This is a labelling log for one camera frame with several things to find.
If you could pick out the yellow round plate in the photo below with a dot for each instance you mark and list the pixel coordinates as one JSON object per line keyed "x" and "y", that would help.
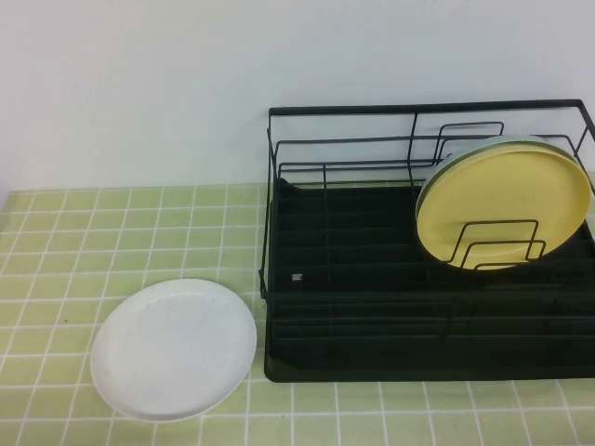
{"x": 506, "y": 195}

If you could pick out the green round plate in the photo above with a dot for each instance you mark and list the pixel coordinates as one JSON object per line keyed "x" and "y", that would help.
{"x": 445, "y": 161}

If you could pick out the white round plate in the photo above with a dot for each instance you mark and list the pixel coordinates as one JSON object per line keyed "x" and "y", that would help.
{"x": 172, "y": 348}

